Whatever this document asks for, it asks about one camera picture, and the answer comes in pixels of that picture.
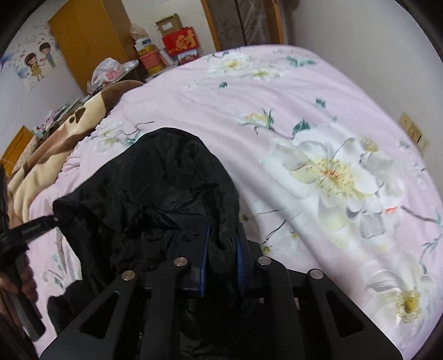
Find black padded jacket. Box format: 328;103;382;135
47;128;239;359

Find person's left hand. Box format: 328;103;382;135
0;255;39;326

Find orange wooden headboard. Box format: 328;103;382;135
1;126;33;176

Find pink floral bed sheet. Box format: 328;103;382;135
29;46;442;359

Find brown beige plush blanket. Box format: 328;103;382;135
7;79;142;228

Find white plastic bag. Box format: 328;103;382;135
86;58;139;94

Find stacked small boxes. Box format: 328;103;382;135
130;24;167;77

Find red gift box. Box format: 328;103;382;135
162;27;200;57

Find orange wooden wardrobe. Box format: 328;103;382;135
49;0;138;91

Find brown cardboard box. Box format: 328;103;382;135
155;14;182;37

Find wooden framed door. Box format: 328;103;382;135
201;0;286;51

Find cartoon children wall sticker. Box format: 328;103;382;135
1;22;65;90

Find wall power socket strip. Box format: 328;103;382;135
400;112;430;157

